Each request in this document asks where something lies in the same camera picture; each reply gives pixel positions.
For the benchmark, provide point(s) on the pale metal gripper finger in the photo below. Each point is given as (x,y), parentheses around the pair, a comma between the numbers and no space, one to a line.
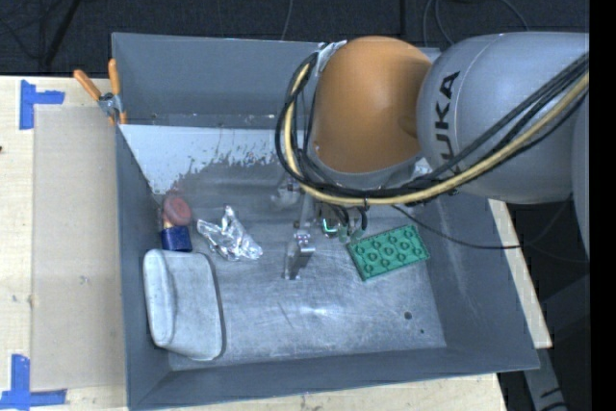
(285,196)
(297,257)

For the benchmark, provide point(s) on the grey metal bin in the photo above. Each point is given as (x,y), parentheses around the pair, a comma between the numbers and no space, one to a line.
(308,303)

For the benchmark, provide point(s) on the clear crumpled plastic wrap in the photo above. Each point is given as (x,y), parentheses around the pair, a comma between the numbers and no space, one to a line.
(230,236)

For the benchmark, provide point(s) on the dark green flat block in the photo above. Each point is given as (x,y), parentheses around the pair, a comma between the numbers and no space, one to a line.
(388,252)

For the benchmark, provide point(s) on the white spray bottle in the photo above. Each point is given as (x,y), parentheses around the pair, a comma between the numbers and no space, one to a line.
(185,298)

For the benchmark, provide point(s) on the pale flat board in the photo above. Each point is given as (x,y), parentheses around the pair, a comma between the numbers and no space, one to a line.
(77,245)

